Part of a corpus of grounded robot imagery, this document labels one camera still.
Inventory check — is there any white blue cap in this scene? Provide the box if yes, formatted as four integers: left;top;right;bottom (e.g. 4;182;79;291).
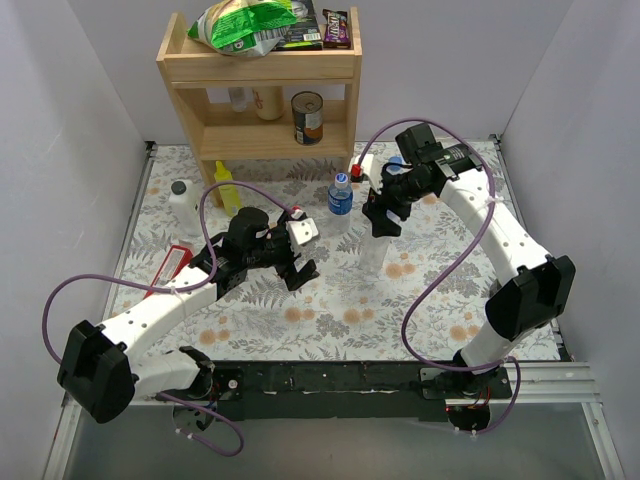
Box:
335;173;349;185

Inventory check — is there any tin can with label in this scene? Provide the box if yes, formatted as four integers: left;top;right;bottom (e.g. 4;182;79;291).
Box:
291;91;323;146

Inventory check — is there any blue label water bottle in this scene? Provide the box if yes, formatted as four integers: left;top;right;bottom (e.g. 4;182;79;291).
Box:
328;179;353;235
383;156;405;175

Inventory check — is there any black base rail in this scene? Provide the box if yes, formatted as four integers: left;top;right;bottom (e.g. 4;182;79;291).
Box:
154;357;521;436

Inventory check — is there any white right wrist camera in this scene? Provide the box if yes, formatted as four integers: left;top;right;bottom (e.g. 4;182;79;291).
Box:
348;153;384;194

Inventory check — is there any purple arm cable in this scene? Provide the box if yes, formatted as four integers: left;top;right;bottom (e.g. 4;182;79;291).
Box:
41;180;304;457
360;117;521;434

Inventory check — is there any green chip bag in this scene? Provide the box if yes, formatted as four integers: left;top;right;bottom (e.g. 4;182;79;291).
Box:
187;1;297;57

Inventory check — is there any red rectangular box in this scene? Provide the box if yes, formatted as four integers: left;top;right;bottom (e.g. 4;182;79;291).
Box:
151;245;194;288

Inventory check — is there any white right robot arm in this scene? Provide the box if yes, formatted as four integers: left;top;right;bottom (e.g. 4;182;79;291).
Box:
349;118;576;398

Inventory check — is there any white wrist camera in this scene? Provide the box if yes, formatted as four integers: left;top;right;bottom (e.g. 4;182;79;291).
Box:
285;206;320;254
348;153;384;194

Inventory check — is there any beige cylinder bottle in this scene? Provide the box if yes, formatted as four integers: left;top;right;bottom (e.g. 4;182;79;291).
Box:
252;86;284;121

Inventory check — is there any floral tablecloth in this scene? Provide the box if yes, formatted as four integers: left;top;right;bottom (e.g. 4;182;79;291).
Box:
147;157;496;360

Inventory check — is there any white bottle black cap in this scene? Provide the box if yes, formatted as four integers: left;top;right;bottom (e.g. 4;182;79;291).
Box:
168;179;202;236

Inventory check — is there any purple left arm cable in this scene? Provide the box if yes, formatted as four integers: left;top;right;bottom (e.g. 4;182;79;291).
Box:
41;180;304;457

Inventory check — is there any yellow squeeze bottle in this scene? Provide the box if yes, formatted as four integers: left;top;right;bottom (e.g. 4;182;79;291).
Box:
214;161;243;217

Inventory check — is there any black snack box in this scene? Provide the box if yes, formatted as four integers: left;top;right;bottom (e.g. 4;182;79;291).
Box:
273;0;323;52

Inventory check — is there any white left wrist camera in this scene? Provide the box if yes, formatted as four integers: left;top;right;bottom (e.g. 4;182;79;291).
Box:
285;206;320;254

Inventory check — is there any brown candy bar pack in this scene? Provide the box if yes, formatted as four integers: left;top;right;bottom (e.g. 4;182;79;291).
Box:
322;9;351;49

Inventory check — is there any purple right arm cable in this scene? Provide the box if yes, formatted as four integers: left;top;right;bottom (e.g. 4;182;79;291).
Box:
360;117;521;434

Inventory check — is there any wooden shelf rack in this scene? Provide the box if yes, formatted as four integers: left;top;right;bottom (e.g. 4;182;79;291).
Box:
156;7;363;185

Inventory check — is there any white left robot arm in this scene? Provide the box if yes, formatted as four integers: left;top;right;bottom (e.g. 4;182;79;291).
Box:
57;207;319;424

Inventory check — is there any clear plastic bottle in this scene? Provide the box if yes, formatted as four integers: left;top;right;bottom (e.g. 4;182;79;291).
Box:
359;232;391;274

